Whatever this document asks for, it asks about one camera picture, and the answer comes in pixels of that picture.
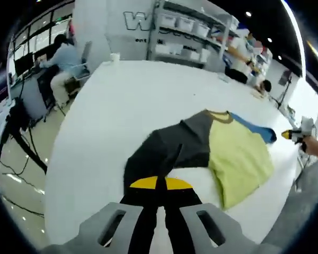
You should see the yellow grey blue garment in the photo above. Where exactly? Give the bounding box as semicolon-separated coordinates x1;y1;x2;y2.
124;110;278;211

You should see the white office chair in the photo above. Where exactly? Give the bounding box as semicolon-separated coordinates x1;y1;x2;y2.
68;41;92;80

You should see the row of white storage boxes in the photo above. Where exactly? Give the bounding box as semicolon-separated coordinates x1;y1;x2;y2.
160;13;210;37

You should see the black tripod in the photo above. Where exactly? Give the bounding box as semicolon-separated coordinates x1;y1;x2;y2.
0;97;48;183

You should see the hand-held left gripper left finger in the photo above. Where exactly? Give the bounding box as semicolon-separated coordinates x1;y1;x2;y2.
41;176;161;254

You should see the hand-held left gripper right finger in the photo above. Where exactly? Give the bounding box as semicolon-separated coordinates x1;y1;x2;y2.
161;176;281;254

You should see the grey metal shelf rack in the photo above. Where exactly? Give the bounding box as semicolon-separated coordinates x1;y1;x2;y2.
147;0;239;69

